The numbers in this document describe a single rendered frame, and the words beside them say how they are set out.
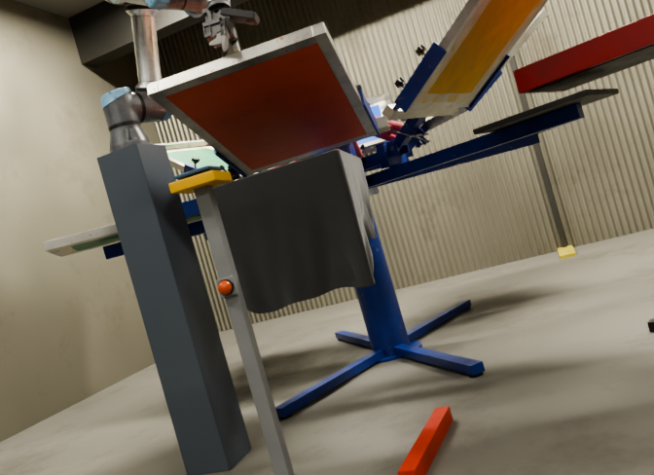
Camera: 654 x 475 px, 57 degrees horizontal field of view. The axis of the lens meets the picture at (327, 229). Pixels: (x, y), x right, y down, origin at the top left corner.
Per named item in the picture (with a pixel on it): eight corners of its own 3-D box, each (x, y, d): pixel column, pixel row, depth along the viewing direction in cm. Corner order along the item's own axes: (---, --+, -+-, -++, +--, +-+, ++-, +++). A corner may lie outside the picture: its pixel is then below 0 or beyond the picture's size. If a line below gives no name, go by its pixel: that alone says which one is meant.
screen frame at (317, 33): (325, 31, 175) (323, 20, 177) (147, 94, 187) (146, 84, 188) (378, 134, 249) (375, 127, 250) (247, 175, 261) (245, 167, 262)
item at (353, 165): (377, 282, 184) (339, 148, 184) (365, 285, 185) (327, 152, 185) (391, 265, 230) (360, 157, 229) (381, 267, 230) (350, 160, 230)
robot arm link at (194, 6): (168, -3, 199) (183, -23, 191) (198, -1, 207) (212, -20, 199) (176, 18, 198) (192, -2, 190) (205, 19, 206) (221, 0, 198)
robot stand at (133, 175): (187, 476, 220) (95, 158, 220) (211, 455, 237) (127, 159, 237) (230, 470, 214) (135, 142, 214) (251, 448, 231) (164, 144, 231)
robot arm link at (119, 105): (102, 131, 225) (92, 96, 225) (135, 128, 235) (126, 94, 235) (115, 122, 217) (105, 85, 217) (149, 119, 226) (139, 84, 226)
